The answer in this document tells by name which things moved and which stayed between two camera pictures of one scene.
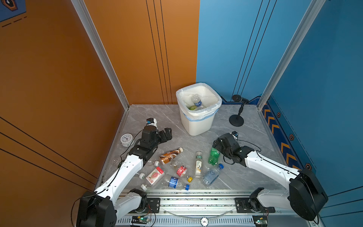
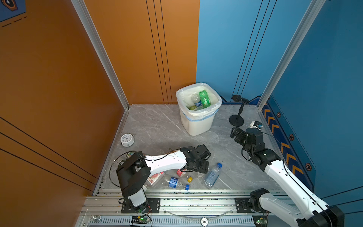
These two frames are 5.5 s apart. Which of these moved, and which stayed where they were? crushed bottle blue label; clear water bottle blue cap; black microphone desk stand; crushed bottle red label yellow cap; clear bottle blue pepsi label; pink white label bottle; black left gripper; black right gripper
Moved: black right gripper; black left gripper
Stayed: pink white label bottle; black microphone desk stand; crushed bottle blue label; clear water bottle blue cap; clear bottle blue pepsi label; crushed bottle red label yellow cap
